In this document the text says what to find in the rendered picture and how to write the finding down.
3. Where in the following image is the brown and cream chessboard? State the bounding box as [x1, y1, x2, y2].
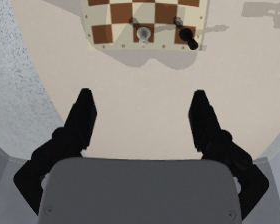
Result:
[80, 0, 207, 52]

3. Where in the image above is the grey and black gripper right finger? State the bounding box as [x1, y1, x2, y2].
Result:
[188, 90, 269, 221]

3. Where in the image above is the black chess piece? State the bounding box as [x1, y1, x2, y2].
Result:
[179, 28, 198, 50]

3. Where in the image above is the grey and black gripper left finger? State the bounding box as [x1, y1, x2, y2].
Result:
[13, 88, 97, 216]

